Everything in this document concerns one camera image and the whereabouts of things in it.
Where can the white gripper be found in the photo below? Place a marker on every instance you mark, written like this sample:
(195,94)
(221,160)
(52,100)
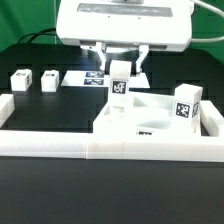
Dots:
(163,25)

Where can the white square table top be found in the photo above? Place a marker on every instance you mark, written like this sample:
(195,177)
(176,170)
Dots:
(145,114)

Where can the white sheet with markers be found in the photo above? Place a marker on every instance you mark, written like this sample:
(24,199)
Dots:
(75,78)

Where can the white U-shaped obstacle fence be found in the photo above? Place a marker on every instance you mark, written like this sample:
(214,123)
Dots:
(208,147)

